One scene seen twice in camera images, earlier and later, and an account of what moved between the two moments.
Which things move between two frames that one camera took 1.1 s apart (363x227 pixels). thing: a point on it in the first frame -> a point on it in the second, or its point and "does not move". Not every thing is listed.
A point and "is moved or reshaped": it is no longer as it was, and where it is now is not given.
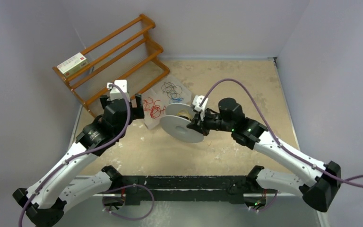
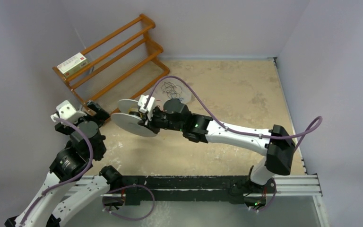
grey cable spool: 178,116 is moved or reshaped
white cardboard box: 73,65 does not move
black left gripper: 135,112 -> 100,115
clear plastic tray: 170,91 does not move
